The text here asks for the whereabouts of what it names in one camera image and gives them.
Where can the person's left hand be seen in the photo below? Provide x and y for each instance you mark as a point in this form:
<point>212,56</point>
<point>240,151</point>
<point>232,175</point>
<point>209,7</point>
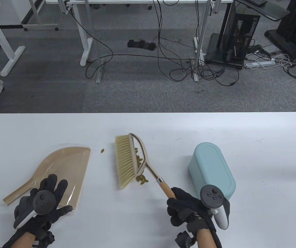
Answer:
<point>61,185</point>

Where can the person's right hand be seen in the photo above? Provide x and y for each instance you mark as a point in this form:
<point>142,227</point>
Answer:
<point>184,204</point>

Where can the beige plastic dustpan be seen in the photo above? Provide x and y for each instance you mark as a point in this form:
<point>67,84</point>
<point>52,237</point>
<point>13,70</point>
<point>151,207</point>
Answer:
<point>65,165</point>

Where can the mint desktop trash can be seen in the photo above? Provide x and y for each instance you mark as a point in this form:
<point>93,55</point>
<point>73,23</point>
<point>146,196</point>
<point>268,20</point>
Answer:
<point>210,168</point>

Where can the raisins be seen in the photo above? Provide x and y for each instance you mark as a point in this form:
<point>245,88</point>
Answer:
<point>141,178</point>

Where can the beige hand broom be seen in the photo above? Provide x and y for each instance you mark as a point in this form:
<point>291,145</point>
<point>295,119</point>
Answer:
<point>124,160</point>

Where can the person's left forearm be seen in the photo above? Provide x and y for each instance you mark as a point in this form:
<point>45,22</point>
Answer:
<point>21,240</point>

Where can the person's right forearm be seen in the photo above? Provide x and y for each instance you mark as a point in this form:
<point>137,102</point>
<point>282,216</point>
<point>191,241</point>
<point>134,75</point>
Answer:
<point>206,240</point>

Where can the black left hand controller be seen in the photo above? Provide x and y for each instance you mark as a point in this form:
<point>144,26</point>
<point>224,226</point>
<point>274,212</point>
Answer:
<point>44,202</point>

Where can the black hand controller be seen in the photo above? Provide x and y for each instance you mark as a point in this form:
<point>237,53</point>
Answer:
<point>211,196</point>
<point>44,202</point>

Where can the black right hand controller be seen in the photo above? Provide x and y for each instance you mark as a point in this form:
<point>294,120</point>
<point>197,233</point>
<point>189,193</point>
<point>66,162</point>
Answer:
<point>211,196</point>

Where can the white table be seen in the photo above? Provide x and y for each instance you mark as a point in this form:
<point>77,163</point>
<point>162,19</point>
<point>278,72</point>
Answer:
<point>266,155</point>

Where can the white standing desk leg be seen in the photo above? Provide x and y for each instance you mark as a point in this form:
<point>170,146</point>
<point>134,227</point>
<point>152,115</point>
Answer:
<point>6,46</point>

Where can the white power strip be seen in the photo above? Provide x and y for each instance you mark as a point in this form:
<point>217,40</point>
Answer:
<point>259,63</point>

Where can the black computer tower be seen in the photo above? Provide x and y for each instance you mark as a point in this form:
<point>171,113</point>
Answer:
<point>238,36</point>

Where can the short aluminium profile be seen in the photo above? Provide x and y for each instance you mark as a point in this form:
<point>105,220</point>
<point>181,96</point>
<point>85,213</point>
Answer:
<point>216,6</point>
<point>63,7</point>

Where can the black equipment stand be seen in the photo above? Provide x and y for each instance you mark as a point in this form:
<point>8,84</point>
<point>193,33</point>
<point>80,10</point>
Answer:
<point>292,28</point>

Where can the grey keyboard tray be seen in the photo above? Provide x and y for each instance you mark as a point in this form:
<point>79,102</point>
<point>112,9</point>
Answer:
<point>272,11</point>

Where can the black keyboard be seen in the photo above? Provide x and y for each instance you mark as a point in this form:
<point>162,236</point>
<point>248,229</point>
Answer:
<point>259,2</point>

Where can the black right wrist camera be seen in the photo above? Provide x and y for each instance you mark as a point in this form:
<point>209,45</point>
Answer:
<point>185,240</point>

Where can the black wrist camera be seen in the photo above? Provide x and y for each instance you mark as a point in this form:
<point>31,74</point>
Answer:
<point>185,240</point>
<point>47,239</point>

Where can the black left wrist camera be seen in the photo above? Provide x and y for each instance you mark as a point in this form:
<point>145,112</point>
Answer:
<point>47,239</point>

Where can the long aluminium profile post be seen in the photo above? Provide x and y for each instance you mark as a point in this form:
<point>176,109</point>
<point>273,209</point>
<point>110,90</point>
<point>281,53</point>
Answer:
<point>195,76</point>
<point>99,76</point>

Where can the white desk frame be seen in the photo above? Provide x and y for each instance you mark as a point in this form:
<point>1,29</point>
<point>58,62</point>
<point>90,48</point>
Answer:
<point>84,44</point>

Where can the white frame with casters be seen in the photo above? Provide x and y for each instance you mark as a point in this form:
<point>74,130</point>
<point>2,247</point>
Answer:
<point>42,25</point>

